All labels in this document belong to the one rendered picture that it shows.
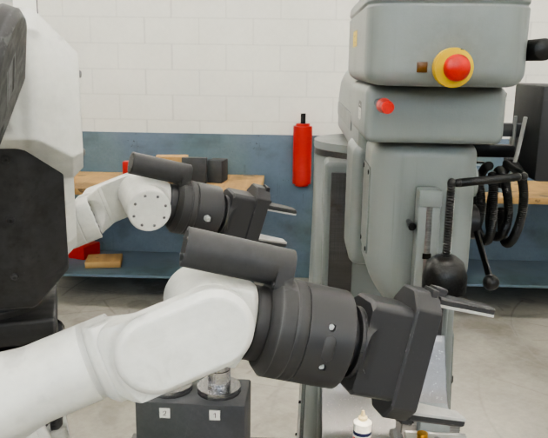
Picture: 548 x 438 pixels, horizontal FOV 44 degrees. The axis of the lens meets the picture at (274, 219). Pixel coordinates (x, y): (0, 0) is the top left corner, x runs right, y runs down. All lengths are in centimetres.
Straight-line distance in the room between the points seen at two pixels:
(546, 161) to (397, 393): 106
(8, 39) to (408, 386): 43
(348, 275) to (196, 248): 122
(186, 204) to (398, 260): 43
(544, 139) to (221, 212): 81
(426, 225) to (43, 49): 77
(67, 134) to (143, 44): 497
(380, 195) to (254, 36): 433
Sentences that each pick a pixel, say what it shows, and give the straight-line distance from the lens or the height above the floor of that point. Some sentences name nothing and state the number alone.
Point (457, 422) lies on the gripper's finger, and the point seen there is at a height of 144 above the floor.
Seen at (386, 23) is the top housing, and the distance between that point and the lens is 111.
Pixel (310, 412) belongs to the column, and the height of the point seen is 83.
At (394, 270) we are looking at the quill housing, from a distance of 129.
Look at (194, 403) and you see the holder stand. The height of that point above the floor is 110.
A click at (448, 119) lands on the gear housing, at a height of 167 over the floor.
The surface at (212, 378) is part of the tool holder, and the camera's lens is 141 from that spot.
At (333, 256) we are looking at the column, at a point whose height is 128.
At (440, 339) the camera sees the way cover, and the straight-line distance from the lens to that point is 185.
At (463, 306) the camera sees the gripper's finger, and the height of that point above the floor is 155.
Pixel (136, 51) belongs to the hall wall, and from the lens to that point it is 566.
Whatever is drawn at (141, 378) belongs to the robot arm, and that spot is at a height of 153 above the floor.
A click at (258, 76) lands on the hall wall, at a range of 552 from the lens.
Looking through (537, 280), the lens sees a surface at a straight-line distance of 540.
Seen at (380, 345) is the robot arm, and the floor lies 153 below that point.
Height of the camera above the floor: 176
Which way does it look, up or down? 13 degrees down
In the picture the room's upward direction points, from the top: 1 degrees clockwise
